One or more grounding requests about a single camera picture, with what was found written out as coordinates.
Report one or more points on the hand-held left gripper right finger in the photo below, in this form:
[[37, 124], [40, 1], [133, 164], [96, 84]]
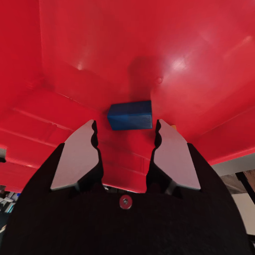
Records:
[[176, 159]]

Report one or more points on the red plastic bin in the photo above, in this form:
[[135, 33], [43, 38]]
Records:
[[119, 48]]

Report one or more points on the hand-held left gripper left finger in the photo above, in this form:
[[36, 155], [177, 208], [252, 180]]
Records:
[[75, 159]]

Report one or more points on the blue wooden block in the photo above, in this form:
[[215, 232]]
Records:
[[130, 115]]

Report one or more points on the orange wooden block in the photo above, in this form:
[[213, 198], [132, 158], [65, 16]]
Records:
[[173, 127]]

